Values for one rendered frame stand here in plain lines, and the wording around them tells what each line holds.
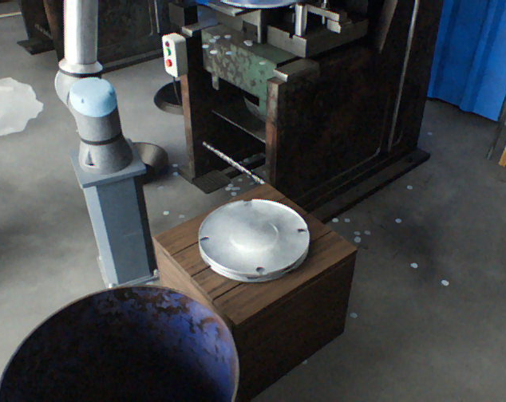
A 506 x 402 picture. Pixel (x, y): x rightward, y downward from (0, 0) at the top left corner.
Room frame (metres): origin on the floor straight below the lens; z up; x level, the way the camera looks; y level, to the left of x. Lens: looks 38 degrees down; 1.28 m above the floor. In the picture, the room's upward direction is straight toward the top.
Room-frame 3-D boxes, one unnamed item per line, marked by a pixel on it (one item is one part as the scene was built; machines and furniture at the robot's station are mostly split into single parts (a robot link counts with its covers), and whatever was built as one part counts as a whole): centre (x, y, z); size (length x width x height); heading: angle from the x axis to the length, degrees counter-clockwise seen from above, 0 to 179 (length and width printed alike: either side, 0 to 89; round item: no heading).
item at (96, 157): (1.26, 0.43, 0.50); 0.15 x 0.15 x 0.10
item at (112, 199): (1.26, 0.43, 0.23); 0.19 x 0.19 x 0.45; 25
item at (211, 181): (1.71, -0.02, 0.14); 0.59 x 0.10 x 0.05; 131
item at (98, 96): (1.26, 0.43, 0.62); 0.13 x 0.12 x 0.14; 32
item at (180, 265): (1.01, 0.00, 0.18); 0.40 x 0.38 x 0.35; 129
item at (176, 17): (1.88, 0.25, 0.62); 0.10 x 0.06 x 0.20; 41
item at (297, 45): (1.80, -0.13, 0.68); 0.45 x 0.30 x 0.06; 41
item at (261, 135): (1.80, -0.13, 0.31); 0.43 x 0.42 x 0.01; 41
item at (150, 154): (1.83, 0.51, 0.04); 0.30 x 0.30 x 0.07
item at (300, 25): (1.58, -0.15, 0.75); 0.03 x 0.03 x 0.10; 41
